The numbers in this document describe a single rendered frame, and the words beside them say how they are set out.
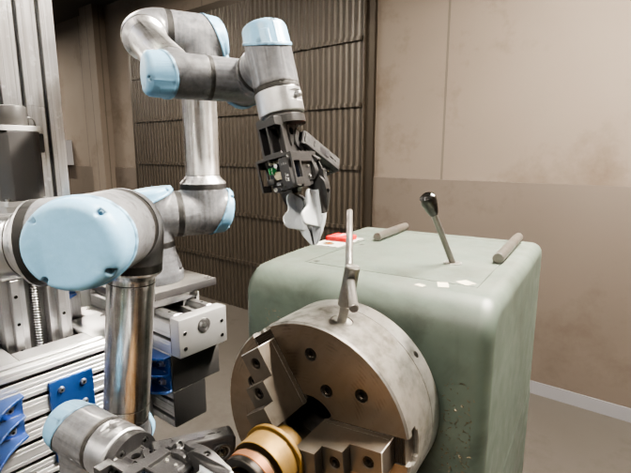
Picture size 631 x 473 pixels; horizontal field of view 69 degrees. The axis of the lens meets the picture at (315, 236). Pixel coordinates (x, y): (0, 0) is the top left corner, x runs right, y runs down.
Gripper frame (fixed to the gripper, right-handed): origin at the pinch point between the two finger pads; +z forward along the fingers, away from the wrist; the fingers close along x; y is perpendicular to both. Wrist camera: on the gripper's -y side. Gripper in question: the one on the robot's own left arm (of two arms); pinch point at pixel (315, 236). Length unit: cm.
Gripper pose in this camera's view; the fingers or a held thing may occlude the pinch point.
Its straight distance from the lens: 77.4
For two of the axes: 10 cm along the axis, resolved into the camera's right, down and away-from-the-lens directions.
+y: -5.3, 1.5, -8.3
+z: 2.1, 9.8, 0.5
